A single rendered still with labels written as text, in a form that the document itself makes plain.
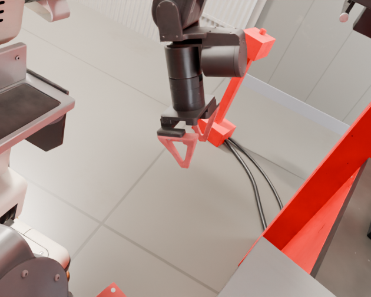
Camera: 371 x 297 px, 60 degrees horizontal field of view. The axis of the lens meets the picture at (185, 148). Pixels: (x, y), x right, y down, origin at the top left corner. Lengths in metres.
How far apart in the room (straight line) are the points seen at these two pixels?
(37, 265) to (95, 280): 1.35
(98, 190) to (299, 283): 1.41
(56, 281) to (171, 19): 0.39
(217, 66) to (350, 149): 0.84
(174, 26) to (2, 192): 0.46
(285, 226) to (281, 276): 1.00
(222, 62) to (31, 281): 0.39
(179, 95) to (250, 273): 0.29
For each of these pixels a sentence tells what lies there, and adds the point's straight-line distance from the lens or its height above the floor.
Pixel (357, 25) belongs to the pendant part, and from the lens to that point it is 1.70.
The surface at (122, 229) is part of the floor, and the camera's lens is 1.67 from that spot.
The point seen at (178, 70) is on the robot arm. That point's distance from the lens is 0.52.
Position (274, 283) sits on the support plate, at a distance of 0.49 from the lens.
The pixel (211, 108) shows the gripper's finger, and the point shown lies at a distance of 0.58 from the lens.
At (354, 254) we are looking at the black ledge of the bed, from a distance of 0.84.
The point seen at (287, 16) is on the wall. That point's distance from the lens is 3.19.
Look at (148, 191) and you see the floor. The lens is 1.86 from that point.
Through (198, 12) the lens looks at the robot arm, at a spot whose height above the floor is 1.22.
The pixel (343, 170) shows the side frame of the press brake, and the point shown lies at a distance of 1.29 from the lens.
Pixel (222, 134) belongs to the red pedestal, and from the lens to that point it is 2.30.
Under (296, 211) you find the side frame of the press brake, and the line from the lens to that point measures 1.44.
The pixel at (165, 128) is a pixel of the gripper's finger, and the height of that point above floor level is 1.05.
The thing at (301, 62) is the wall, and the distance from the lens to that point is 3.27.
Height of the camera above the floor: 1.37
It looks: 38 degrees down
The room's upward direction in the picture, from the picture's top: 24 degrees clockwise
